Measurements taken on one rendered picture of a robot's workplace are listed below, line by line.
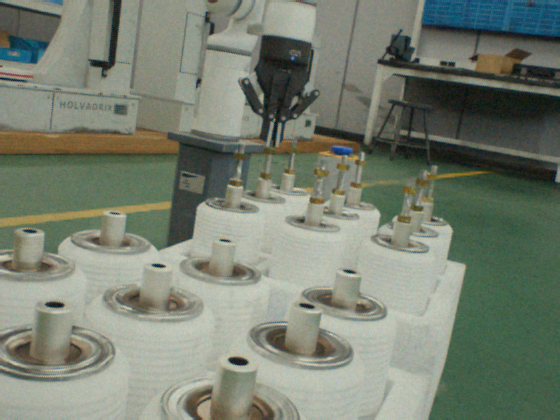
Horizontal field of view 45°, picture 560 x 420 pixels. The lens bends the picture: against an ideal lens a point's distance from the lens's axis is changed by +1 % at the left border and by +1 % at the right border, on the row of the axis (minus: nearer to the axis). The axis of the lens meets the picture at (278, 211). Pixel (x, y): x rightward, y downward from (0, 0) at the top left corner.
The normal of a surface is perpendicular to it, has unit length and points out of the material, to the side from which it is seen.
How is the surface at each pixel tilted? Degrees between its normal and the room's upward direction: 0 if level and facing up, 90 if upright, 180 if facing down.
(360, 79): 90
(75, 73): 90
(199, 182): 88
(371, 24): 90
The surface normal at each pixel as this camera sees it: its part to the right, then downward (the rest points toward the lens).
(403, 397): 0.16, -0.97
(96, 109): 0.84, 0.23
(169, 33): -0.52, 0.07
